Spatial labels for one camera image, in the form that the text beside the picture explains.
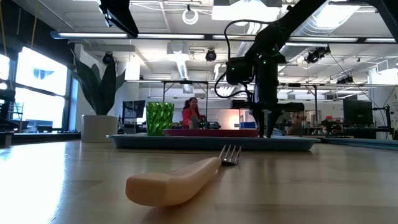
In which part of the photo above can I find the dark chair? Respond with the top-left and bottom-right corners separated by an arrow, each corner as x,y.
0,89 -> 25,133

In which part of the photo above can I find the blue-grey tray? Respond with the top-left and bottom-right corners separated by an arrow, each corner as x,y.
106,133 -> 321,152

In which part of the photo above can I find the green textured cup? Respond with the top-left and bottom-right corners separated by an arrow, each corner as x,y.
146,101 -> 175,137

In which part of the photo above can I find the fork with beige handle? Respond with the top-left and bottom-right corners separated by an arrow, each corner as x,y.
125,144 -> 243,208

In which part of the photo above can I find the white plant pot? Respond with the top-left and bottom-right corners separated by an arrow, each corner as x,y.
80,114 -> 119,144

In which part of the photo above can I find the pink plate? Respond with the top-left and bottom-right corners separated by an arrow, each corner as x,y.
164,128 -> 261,138

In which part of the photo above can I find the black aluminium table frame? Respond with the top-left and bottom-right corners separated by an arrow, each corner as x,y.
0,130 -> 398,153

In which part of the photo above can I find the white coiled cable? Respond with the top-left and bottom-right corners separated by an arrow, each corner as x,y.
182,8 -> 199,26

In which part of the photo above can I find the person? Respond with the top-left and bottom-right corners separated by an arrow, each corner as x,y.
286,111 -> 308,135
182,96 -> 206,129

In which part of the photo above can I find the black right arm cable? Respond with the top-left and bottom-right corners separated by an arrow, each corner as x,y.
214,19 -> 274,99

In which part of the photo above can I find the black ceiling camera cluster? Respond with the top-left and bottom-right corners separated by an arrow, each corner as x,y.
304,45 -> 332,65

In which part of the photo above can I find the white ceiling duct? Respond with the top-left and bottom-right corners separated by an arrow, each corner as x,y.
166,40 -> 191,80

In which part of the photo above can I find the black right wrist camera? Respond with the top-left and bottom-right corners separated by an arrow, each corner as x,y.
226,57 -> 255,85

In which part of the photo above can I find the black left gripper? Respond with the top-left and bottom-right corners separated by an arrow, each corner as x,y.
98,0 -> 140,39

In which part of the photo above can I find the white ceiling light panel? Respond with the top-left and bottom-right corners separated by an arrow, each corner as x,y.
211,0 -> 282,22

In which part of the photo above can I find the black overhead light bar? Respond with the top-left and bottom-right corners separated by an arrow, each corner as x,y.
49,30 -> 398,44

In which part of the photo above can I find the black monitor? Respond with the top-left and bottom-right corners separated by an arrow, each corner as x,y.
122,100 -> 146,119
343,99 -> 374,126

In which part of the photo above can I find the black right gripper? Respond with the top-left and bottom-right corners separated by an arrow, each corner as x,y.
231,57 -> 305,138

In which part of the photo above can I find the green leafy plant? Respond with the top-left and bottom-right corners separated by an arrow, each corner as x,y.
70,49 -> 127,116

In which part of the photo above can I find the black workstation frame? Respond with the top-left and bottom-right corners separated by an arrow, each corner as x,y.
279,82 -> 318,126
161,80 -> 209,126

